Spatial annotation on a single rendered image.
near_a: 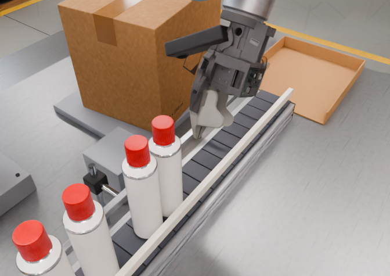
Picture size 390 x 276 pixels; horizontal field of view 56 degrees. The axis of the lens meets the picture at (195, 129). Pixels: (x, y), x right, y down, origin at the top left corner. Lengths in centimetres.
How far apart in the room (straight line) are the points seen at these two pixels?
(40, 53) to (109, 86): 48
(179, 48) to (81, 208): 31
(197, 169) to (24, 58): 75
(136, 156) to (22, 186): 36
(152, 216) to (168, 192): 5
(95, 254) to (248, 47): 36
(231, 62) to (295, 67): 62
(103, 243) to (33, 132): 51
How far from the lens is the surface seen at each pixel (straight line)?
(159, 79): 76
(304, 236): 74
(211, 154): 77
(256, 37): 57
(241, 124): 85
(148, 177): 53
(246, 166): 78
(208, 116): 59
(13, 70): 125
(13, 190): 81
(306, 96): 105
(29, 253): 45
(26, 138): 97
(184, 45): 62
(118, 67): 81
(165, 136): 53
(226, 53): 59
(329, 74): 116
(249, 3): 56
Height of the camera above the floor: 143
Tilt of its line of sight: 42 degrees down
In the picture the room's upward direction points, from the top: straight up
